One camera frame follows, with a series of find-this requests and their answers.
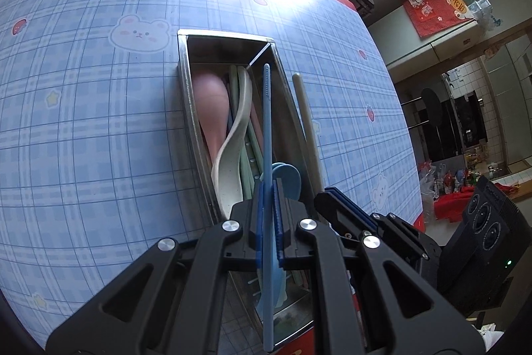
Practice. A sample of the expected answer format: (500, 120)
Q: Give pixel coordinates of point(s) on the metal utensil tray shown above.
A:
(224, 47)

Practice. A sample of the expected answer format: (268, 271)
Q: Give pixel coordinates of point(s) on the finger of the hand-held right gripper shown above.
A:
(336, 213)
(353, 203)

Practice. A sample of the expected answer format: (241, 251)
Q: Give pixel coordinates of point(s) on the black oven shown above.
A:
(465, 122)

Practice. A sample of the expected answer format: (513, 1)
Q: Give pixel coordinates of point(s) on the beige chopstick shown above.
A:
(305, 118)

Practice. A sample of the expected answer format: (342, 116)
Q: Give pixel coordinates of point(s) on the blue plaid table mat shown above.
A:
(104, 130)

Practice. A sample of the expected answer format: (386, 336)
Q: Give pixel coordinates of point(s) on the red printed cloth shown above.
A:
(432, 10)

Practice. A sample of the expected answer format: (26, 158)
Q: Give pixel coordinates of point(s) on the white refrigerator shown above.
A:
(399, 30)

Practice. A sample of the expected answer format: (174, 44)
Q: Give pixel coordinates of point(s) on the large pink spoon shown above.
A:
(210, 101)

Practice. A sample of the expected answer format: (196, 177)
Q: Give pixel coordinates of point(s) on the black round stool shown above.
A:
(430, 105)

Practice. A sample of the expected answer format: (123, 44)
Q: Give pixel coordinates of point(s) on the row of bottles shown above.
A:
(453, 176)

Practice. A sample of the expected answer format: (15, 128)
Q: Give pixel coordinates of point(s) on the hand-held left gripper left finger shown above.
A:
(259, 222)

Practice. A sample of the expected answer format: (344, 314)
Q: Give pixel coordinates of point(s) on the kitchen wall cabinets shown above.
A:
(511, 55)

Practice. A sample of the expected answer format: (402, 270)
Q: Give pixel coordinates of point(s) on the blue chopstick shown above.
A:
(267, 122)

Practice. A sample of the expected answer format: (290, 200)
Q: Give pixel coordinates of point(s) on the blue spoon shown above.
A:
(289, 180)

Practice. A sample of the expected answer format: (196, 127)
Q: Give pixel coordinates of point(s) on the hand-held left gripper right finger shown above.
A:
(277, 222)

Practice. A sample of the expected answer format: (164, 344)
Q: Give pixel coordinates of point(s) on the white spoon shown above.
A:
(226, 180)

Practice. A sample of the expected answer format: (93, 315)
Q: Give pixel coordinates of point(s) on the stack of clear containers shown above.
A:
(482, 7)

